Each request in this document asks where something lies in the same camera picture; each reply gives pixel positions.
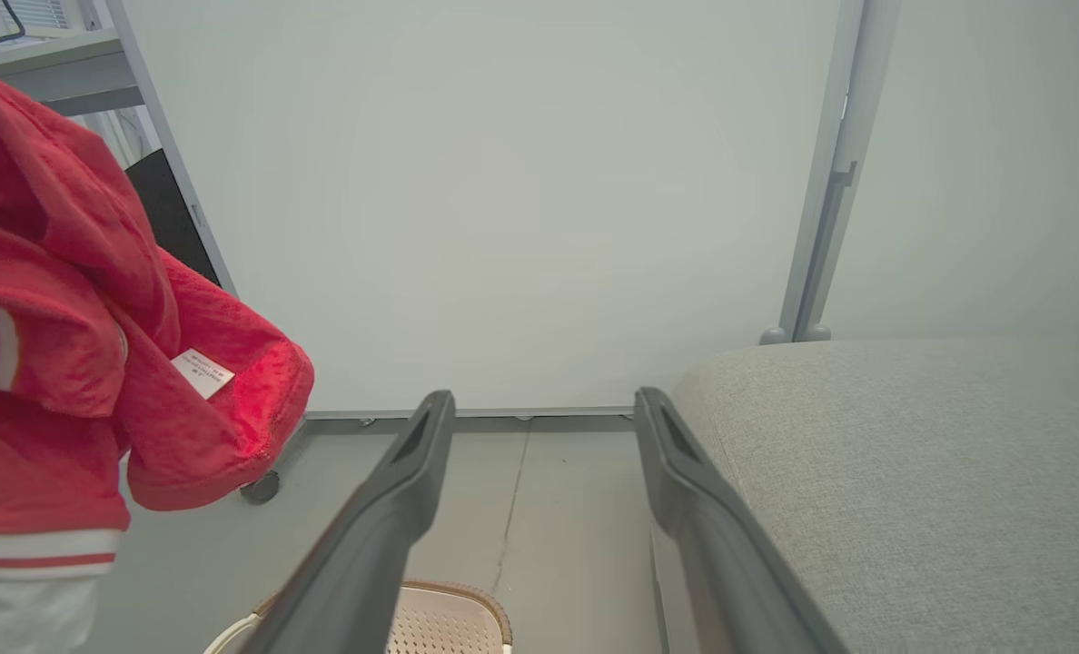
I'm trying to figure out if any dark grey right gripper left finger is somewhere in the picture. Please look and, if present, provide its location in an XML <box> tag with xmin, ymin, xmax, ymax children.
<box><xmin>240</xmin><ymin>391</ymin><xmax>457</xmax><ymax>654</ymax></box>

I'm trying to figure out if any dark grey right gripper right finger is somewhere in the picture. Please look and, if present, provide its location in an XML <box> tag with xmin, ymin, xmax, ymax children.
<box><xmin>634</xmin><ymin>388</ymin><xmax>851</xmax><ymax>654</ymax></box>

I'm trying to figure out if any red and white jersey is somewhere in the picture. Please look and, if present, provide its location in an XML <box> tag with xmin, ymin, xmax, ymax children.
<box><xmin>0</xmin><ymin>64</ymin><xmax>315</xmax><ymax>654</ymax></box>

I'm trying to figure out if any cream perforated laundry basket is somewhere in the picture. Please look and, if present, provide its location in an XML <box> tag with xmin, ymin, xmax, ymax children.
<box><xmin>203</xmin><ymin>581</ymin><xmax>513</xmax><ymax>654</ymax></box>

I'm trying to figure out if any black caster wheel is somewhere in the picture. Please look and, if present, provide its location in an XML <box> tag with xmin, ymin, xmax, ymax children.
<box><xmin>240</xmin><ymin>471</ymin><xmax>282</xmax><ymax>505</ymax></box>

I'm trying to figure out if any grey fabric sofa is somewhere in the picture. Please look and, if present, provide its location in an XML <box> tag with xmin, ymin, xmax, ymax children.
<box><xmin>648</xmin><ymin>338</ymin><xmax>1079</xmax><ymax>654</ymax></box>

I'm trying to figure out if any black flat object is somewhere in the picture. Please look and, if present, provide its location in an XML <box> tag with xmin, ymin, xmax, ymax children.
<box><xmin>125</xmin><ymin>149</ymin><xmax>223</xmax><ymax>288</ymax></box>

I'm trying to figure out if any white partition panel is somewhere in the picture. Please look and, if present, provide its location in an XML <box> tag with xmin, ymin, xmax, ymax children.
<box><xmin>120</xmin><ymin>0</ymin><xmax>845</xmax><ymax>423</ymax></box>
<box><xmin>826</xmin><ymin>0</ymin><xmax>1079</xmax><ymax>342</ymax></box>

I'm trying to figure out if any grey desk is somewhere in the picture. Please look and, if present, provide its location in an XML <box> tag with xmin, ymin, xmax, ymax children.
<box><xmin>0</xmin><ymin>29</ymin><xmax>146</xmax><ymax>117</ymax></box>

